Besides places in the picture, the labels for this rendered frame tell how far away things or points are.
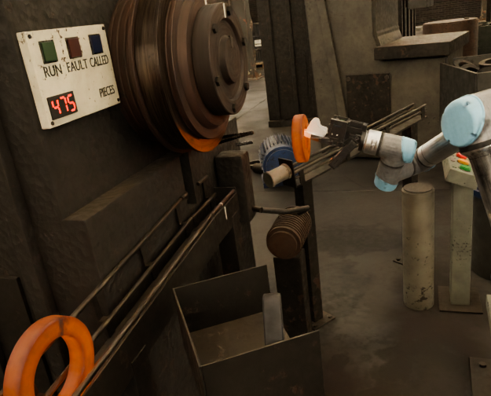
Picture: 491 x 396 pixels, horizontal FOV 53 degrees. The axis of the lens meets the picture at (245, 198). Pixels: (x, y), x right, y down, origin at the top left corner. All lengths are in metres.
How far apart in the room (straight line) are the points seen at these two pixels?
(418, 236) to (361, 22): 2.25
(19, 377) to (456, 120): 1.07
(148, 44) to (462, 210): 1.35
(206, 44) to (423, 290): 1.37
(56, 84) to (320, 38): 3.18
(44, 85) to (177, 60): 0.32
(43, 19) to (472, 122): 0.97
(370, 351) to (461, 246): 0.54
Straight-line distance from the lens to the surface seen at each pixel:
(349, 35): 3.98
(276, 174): 1.74
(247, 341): 1.04
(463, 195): 2.02
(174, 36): 1.19
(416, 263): 2.08
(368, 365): 1.91
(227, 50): 1.29
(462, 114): 1.31
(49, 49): 1.06
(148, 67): 1.17
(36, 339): 0.86
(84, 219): 1.06
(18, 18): 1.05
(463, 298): 2.22
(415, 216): 1.99
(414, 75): 3.87
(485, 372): 1.90
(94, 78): 1.17
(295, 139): 1.54
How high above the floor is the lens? 1.22
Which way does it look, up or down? 20 degrees down
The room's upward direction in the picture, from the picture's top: 8 degrees counter-clockwise
